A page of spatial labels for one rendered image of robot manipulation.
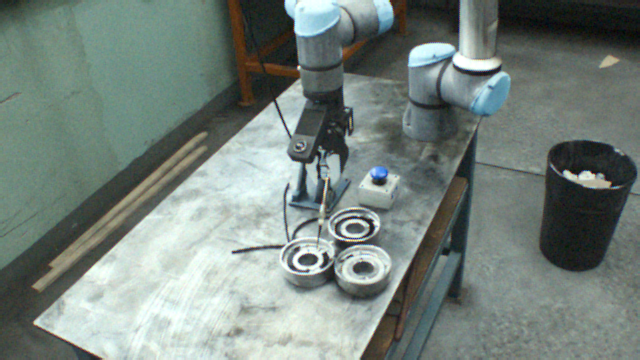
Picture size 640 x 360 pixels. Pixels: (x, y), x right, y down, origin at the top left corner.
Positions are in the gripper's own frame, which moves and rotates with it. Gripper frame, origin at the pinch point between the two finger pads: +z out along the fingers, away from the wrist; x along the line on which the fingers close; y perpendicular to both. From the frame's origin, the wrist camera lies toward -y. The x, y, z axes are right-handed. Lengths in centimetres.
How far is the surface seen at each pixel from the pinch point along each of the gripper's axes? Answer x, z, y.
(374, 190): -5.4, 8.7, 12.7
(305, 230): 5.8, 13.2, 0.8
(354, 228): -4.2, 12.0, 3.2
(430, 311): -15, 69, 37
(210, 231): 25.2, 13.2, -6.1
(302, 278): -1.1, 10.2, -15.2
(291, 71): 102, 67, 183
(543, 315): -51, 93, 68
